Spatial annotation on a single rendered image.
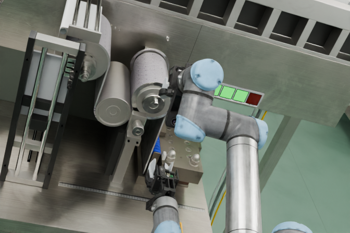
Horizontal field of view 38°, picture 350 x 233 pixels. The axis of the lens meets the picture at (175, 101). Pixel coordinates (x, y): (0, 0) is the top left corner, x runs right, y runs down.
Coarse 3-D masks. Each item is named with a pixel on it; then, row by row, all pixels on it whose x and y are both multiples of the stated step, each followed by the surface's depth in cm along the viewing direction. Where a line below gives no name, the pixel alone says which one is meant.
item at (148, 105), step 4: (148, 96) 170; (152, 96) 170; (156, 96) 170; (144, 100) 170; (148, 100) 170; (152, 100) 171; (160, 100) 171; (144, 104) 171; (148, 104) 172; (152, 104) 171; (160, 104) 172; (164, 104) 172; (144, 108) 172; (148, 108) 172; (152, 108) 172; (156, 108) 172; (160, 108) 173; (148, 112) 173; (152, 112) 173; (156, 112) 173
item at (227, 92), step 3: (225, 87) 210; (228, 87) 210; (222, 90) 211; (225, 90) 211; (228, 90) 211; (231, 90) 211; (234, 90) 212; (222, 93) 212; (225, 93) 212; (228, 93) 212; (231, 93) 212; (222, 96) 213; (225, 96) 213; (228, 96) 213; (231, 96) 213
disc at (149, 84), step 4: (144, 84) 169; (148, 84) 170; (152, 84) 170; (156, 84) 170; (160, 84) 170; (140, 88) 170; (144, 88) 170; (136, 92) 171; (132, 96) 171; (136, 96) 172; (132, 100) 172; (164, 100) 173; (132, 104) 173; (136, 108) 174; (160, 116) 177; (164, 116) 177
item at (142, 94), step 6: (144, 90) 170; (150, 90) 170; (156, 90) 170; (138, 96) 171; (144, 96) 171; (138, 102) 172; (168, 102) 173; (138, 108) 173; (168, 108) 174; (150, 114) 175; (156, 114) 175; (162, 114) 175
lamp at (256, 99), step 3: (252, 93) 213; (249, 96) 214; (252, 96) 214; (255, 96) 214; (258, 96) 214; (249, 99) 215; (252, 99) 215; (255, 99) 215; (258, 99) 215; (246, 102) 215; (249, 102) 215; (252, 102) 216; (255, 102) 216
